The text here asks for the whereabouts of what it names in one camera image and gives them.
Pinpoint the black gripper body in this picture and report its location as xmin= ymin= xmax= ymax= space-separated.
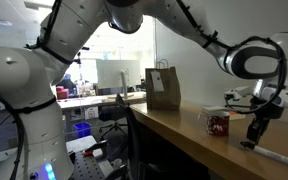
xmin=254 ymin=99 xmax=284 ymax=120

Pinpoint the white marker with black cap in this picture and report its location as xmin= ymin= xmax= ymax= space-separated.
xmin=252 ymin=145 xmax=288 ymax=172

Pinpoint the book with orange black cover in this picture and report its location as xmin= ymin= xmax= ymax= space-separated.
xmin=202 ymin=105 xmax=247 ymax=122

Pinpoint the red and white mug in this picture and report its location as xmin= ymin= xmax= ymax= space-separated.
xmin=197 ymin=110 xmax=231 ymax=137

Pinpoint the brown paper bag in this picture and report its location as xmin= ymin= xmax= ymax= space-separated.
xmin=145 ymin=59 xmax=182 ymax=111

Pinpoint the black office chair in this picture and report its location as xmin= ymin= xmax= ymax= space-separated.
xmin=115 ymin=93 xmax=212 ymax=180

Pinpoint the dark swivel office chair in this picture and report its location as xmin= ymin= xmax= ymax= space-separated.
xmin=98 ymin=105 xmax=129 ymax=139

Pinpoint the grey desktop monitor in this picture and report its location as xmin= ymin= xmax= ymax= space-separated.
xmin=95 ymin=59 xmax=142 ymax=99

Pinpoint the light wooden office desk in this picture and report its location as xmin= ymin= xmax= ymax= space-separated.
xmin=57 ymin=91 xmax=147 ymax=111

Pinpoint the white box under desk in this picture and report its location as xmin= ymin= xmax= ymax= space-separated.
xmin=83 ymin=106 xmax=100 ymax=120

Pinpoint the blue plastic bin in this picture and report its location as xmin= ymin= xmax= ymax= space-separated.
xmin=72 ymin=121 xmax=92 ymax=139

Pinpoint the seated person in blue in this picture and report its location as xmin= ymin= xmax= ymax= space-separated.
xmin=57 ymin=73 xmax=78 ymax=94

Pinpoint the red box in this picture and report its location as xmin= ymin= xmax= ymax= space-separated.
xmin=55 ymin=85 xmax=70 ymax=100

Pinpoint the black clamp with orange handle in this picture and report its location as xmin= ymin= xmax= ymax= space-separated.
xmin=83 ymin=139 xmax=109 ymax=158

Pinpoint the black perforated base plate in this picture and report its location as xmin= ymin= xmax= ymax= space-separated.
xmin=68 ymin=134 xmax=118 ymax=180

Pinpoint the black camera on stand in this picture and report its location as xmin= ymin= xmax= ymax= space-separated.
xmin=72 ymin=46 xmax=91 ymax=65

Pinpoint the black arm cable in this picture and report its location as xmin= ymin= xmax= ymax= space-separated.
xmin=0 ymin=0 xmax=288 ymax=180

